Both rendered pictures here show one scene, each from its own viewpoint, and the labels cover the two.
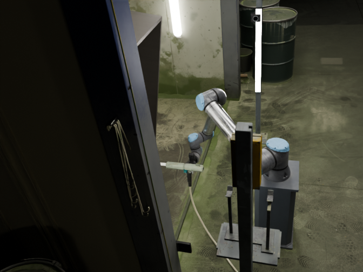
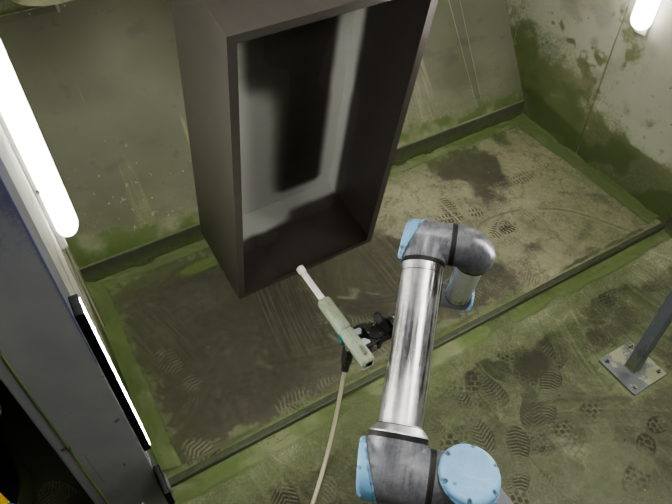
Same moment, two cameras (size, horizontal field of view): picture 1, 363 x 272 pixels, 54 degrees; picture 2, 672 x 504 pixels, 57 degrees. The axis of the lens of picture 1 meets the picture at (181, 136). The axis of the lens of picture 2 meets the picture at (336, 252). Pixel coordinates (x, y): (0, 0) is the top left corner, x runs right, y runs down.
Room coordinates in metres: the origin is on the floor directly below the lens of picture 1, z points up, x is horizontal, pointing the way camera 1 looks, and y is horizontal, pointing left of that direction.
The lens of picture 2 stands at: (1.20, -0.77, 2.31)
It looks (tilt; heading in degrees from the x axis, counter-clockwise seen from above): 47 degrees down; 40
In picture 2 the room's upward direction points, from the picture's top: straight up
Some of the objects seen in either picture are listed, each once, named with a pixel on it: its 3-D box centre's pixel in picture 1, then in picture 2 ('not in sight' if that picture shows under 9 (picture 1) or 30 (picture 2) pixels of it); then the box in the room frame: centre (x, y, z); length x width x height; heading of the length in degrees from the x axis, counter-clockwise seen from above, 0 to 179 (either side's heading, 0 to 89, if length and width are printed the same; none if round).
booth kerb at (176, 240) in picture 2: not in sight; (332, 181); (3.16, 0.87, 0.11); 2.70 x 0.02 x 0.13; 160
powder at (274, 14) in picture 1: (274, 14); not in sight; (4.55, -1.41, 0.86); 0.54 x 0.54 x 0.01
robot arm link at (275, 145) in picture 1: (276, 153); (462, 485); (1.85, -0.62, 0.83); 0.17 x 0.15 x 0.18; 118
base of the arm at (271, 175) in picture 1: (276, 167); not in sight; (1.86, -0.63, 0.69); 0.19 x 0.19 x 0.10
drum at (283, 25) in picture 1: (273, 46); not in sight; (4.55, -1.41, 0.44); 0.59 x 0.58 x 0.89; 174
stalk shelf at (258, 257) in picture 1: (248, 243); not in sight; (1.20, -0.28, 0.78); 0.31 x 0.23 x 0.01; 70
